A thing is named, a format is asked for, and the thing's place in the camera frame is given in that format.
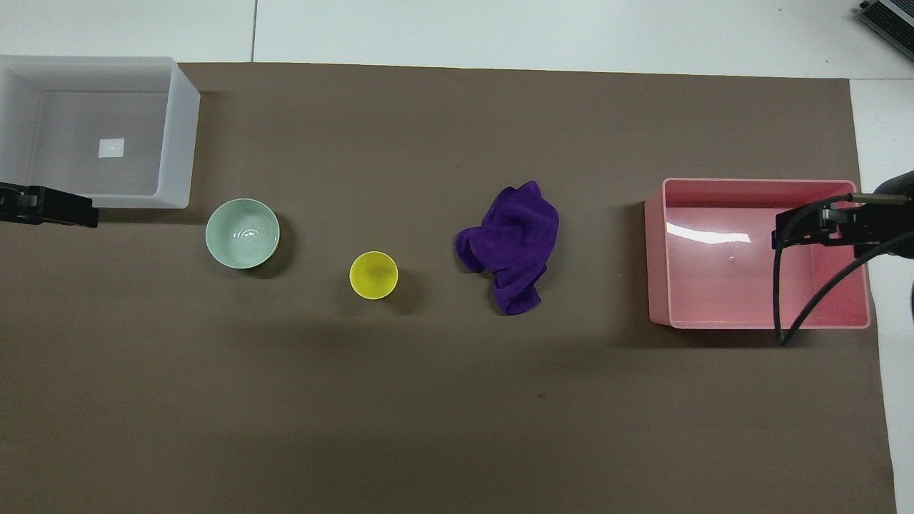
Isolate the pale green ceramic bowl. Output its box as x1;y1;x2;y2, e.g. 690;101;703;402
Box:
206;198;281;270

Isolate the translucent white plastic box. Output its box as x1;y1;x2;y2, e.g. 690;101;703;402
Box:
0;56;201;210

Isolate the pink plastic box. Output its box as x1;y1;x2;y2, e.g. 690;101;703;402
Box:
644;178;872;331

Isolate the purple cloth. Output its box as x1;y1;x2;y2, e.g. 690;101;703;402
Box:
456;180;561;316

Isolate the black ribbed device box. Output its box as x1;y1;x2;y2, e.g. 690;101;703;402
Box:
857;0;914;62

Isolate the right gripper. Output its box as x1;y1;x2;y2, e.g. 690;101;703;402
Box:
853;202;914;259

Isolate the black cable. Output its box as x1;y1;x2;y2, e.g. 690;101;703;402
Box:
773;191;914;347

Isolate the yellow plastic cup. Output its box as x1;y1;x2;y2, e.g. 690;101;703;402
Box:
349;251;399;301

